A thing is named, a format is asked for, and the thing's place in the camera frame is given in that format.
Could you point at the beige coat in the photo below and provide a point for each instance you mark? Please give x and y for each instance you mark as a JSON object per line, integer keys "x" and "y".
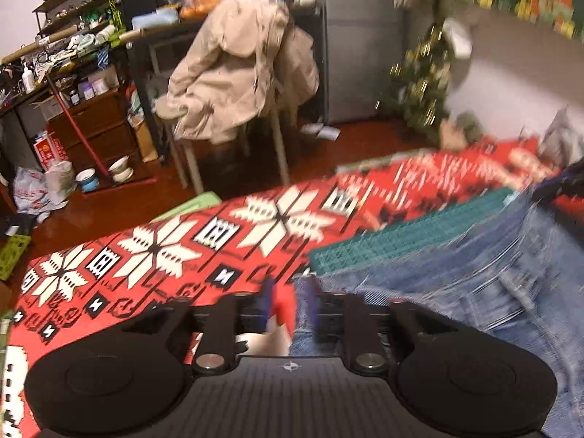
{"x": 228, "y": 64}

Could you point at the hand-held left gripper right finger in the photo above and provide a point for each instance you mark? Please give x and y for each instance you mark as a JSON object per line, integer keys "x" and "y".
{"x": 312, "y": 303}

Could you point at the small Christmas tree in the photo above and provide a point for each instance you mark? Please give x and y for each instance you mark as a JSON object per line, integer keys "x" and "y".
{"x": 419, "y": 86}

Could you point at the grey garment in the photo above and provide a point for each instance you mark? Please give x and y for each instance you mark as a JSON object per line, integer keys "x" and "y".
{"x": 561, "y": 132}

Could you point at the white bowl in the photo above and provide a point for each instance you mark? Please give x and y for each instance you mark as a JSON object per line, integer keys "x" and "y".
{"x": 121, "y": 169}

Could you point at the chair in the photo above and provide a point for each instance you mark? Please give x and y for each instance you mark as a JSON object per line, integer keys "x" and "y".
{"x": 280, "y": 146}

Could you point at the green plastic crate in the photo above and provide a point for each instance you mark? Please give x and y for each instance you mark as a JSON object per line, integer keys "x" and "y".
{"x": 13, "y": 258}

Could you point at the red patterned blanket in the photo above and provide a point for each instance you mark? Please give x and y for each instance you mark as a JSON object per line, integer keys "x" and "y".
{"x": 137, "y": 246}

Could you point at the cluttered shelf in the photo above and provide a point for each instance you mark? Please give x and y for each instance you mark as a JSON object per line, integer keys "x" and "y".
{"x": 68, "y": 41}

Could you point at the red broom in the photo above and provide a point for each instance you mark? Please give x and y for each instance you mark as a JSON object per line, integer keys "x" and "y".
{"x": 77, "y": 125}

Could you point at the green floor mat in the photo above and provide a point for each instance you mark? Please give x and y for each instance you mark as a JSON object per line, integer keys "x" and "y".
{"x": 191, "y": 205}

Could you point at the red box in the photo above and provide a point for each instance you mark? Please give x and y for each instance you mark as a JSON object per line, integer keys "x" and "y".
{"x": 48, "y": 150}

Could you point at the white hanging cloth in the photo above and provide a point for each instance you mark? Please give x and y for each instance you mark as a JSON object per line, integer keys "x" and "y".
{"x": 457, "y": 39}

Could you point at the blue bowl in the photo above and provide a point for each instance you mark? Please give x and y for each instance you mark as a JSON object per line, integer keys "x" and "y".
{"x": 86, "y": 180}

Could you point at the white plastic bag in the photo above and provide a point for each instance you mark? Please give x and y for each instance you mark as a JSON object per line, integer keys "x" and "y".
{"x": 60, "y": 178}

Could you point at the orange bag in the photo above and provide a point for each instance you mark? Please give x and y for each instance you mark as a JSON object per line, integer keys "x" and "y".
{"x": 198, "y": 4}

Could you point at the printed plastic bag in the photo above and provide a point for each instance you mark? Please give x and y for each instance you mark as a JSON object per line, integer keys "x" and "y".
{"x": 29, "y": 189}

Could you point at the cardboard box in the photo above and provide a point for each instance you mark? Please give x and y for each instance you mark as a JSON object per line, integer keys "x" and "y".
{"x": 146, "y": 141}

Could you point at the grey refrigerator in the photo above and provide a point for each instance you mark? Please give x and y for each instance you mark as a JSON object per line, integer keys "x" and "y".
{"x": 360, "y": 45}

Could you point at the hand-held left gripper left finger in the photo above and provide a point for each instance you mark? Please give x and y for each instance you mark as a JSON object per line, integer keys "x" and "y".
{"x": 268, "y": 305}

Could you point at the green cutting mat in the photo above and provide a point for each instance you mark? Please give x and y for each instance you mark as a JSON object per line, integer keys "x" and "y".
{"x": 410, "y": 237}

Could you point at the papers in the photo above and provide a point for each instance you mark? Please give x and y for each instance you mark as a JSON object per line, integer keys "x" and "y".
{"x": 321, "y": 131}

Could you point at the blue denim jeans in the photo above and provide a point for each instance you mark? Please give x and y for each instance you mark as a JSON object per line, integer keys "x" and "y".
{"x": 456, "y": 273}

